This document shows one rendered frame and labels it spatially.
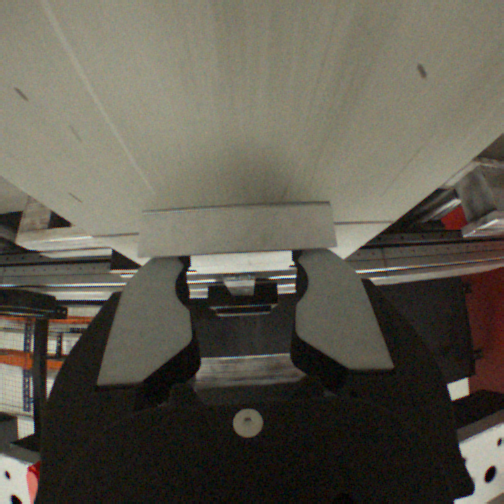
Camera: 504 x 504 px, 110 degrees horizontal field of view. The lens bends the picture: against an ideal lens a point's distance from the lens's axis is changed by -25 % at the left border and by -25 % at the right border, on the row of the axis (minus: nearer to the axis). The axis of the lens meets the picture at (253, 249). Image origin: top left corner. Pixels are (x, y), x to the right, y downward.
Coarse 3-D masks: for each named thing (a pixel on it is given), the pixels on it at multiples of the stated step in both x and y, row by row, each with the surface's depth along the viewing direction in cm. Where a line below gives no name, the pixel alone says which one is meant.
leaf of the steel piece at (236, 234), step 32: (160, 224) 10; (192, 224) 10; (224, 224) 10; (256, 224) 10; (288, 224) 10; (320, 224) 10; (160, 256) 9; (192, 256) 17; (224, 256) 17; (256, 256) 18; (288, 256) 18
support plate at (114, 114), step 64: (0, 0) 2; (64, 0) 2; (128, 0) 3; (192, 0) 3; (256, 0) 3; (320, 0) 3; (384, 0) 3; (448, 0) 3; (0, 64) 3; (64, 64) 4; (128, 64) 4; (192, 64) 4; (256, 64) 4; (320, 64) 4; (384, 64) 4; (448, 64) 4; (0, 128) 5; (64, 128) 5; (128, 128) 6; (192, 128) 6; (256, 128) 6; (320, 128) 6; (384, 128) 6; (448, 128) 6; (64, 192) 8; (128, 192) 9; (192, 192) 9; (256, 192) 9; (320, 192) 10; (384, 192) 10; (128, 256) 16
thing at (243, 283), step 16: (208, 288) 40; (224, 288) 40; (240, 288) 31; (256, 288) 40; (272, 288) 40; (208, 304) 39; (224, 304) 39; (240, 304) 39; (256, 304) 39; (272, 304) 39
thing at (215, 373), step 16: (208, 368) 19; (224, 368) 20; (240, 368) 20; (256, 368) 20; (272, 368) 20; (288, 368) 20; (208, 384) 18; (224, 384) 18; (240, 384) 18; (256, 384) 18; (272, 384) 18; (288, 384) 18; (208, 400) 18; (224, 400) 18; (240, 400) 18; (256, 400) 18; (272, 400) 18
